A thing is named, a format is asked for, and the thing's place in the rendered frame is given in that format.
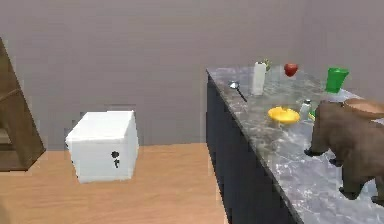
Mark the small clear salt shaker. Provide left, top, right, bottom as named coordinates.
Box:
left=299, top=99, right=313, bottom=121

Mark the green cup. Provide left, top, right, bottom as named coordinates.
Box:
left=324, top=67, right=350, bottom=94

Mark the yellow bowl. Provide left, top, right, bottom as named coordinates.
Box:
left=267, top=106, right=301, bottom=125

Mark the silver black-handled spoon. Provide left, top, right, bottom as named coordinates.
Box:
left=228, top=80, right=249, bottom=103

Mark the brown bear statue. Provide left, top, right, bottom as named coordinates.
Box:
left=303, top=99, right=384, bottom=207

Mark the brown wooden shelf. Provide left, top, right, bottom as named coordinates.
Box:
left=0, top=36, right=47, bottom=173

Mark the red apple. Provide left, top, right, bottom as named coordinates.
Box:
left=283, top=62, right=299, bottom=78

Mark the white box bin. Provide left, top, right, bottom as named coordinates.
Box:
left=65, top=110, right=140, bottom=184

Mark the dark marble-top counter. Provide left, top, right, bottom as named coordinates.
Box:
left=205, top=66, right=384, bottom=224

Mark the white bottle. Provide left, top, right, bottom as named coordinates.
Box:
left=251, top=61, right=268, bottom=97

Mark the brown wooden bowl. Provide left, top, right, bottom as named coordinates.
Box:
left=343, top=97, right=384, bottom=120

